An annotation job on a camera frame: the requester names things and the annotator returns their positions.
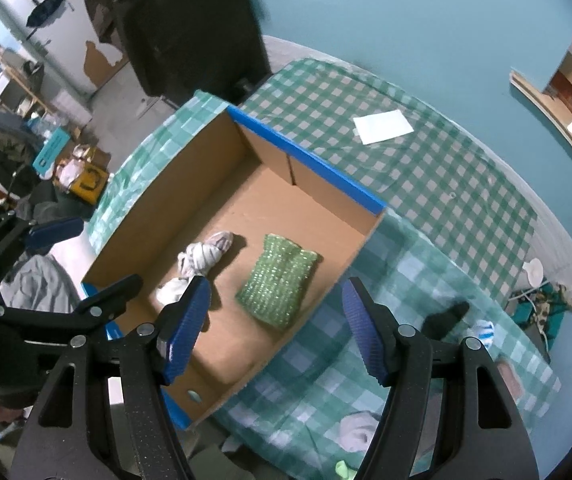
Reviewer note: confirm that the white knotted cloth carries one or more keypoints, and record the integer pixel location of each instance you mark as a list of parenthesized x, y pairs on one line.
[(206, 257)]

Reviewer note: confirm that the black sock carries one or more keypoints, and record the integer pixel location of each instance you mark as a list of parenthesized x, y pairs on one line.
[(443, 320)]

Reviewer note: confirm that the teal cardboard box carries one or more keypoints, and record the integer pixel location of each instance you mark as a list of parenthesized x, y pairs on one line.
[(52, 152)]

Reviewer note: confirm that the cardboard box with blue edges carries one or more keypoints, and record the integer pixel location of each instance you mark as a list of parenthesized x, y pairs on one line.
[(276, 220)]

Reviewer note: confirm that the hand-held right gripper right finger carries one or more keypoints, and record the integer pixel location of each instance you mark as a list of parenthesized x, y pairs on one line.
[(361, 330)]

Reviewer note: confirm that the white paper sheet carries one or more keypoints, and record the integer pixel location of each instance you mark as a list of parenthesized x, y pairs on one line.
[(383, 126)]

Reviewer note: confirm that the yellow bag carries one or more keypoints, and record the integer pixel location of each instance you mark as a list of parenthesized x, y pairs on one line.
[(88, 182)]

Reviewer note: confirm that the grey blanket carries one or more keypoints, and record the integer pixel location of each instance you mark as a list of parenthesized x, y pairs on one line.
[(41, 282)]

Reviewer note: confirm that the light green cloth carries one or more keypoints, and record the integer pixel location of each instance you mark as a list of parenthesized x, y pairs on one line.
[(343, 470)]

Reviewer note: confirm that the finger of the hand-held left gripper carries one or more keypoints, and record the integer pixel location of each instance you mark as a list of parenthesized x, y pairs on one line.
[(111, 292), (56, 232)]

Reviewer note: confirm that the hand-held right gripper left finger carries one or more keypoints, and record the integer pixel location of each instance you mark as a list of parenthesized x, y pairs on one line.
[(186, 330)]

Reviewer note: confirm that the black umbrella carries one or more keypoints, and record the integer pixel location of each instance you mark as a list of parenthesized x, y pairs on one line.
[(43, 10)]

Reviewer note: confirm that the white blue striped plastic bag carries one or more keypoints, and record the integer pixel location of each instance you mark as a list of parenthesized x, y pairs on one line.
[(485, 332)]

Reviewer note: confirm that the pink cloth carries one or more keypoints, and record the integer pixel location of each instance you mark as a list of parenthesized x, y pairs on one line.
[(511, 380)]

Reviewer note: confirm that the black cabinet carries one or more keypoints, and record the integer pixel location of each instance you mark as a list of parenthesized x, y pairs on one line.
[(191, 25)]

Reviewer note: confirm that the wooden shelf rack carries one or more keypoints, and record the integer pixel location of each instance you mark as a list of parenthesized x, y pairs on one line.
[(8, 85)]

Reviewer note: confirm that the light green checked tablecloth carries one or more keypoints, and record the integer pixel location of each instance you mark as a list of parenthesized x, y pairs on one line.
[(316, 385)]

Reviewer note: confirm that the grey cloth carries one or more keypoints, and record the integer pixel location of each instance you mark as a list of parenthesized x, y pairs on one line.
[(358, 432)]

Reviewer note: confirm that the teal crate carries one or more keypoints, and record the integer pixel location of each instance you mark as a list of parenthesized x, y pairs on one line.
[(536, 312)]

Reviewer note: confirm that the green knitted pouch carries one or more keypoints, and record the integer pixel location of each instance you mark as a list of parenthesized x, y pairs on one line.
[(278, 282)]

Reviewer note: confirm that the dark green checked cloth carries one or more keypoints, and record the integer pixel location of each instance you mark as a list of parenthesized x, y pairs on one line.
[(416, 175)]

